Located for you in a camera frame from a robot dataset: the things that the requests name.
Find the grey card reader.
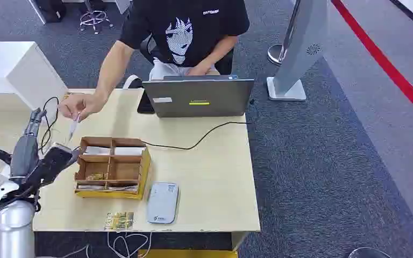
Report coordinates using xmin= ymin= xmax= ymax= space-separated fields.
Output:
xmin=146 ymin=182 xmax=180 ymax=225

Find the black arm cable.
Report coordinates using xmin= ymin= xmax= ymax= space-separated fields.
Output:
xmin=0 ymin=185 xmax=42 ymax=232

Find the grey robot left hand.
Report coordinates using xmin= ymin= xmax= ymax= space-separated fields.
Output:
xmin=10 ymin=108 xmax=83 ymax=194

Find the grey floor kiosk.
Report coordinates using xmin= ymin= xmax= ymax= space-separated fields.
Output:
xmin=266 ymin=0 xmax=330 ymax=102

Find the person's right hand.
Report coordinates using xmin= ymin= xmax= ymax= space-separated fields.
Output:
xmin=57 ymin=91 xmax=108 ymax=122

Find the black phone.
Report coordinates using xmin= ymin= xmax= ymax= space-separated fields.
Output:
xmin=137 ymin=90 xmax=155 ymax=114

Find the white cable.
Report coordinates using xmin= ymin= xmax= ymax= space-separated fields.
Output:
xmin=106 ymin=231 xmax=153 ymax=258

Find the black laptop cable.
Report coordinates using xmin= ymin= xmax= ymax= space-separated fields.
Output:
xmin=142 ymin=121 xmax=253 ymax=151

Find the black looped cable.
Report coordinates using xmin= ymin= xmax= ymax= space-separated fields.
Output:
xmin=39 ymin=96 xmax=60 ymax=154

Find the person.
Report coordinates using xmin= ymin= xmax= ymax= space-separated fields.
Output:
xmin=119 ymin=0 xmax=251 ymax=81

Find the chrome stool base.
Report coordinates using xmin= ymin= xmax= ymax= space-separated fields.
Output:
xmin=79 ymin=0 xmax=115 ymax=35

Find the person's left hand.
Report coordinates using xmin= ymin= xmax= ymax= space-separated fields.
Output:
xmin=187 ymin=64 xmax=212 ymax=76

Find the wooden card box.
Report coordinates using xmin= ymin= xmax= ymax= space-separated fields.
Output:
xmin=74 ymin=136 xmax=152 ymax=200

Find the yellow box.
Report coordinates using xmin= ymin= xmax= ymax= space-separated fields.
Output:
xmin=138 ymin=249 xmax=239 ymax=258

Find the white cabinet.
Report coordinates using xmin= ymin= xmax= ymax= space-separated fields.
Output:
xmin=0 ymin=41 xmax=68 ymax=111

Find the white strap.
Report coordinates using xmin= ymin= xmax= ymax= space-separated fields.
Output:
xmin=123 ymin=74 xmax=144 ymax=90

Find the black bag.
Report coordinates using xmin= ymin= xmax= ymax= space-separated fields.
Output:
xmin=35 ymin=0 xmax=67 ymax=23

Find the grey laptop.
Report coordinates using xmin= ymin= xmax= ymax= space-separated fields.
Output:
xmin=141 ymin=75 xmax=255 ymax=119

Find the chrome round stand base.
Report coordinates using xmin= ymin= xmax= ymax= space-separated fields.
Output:
xmin=267 ymin=43 xmax=288 ymax=66

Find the clear round object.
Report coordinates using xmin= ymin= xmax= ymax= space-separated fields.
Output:
xmin=348 ymin=247 xmax=393 ymax=258

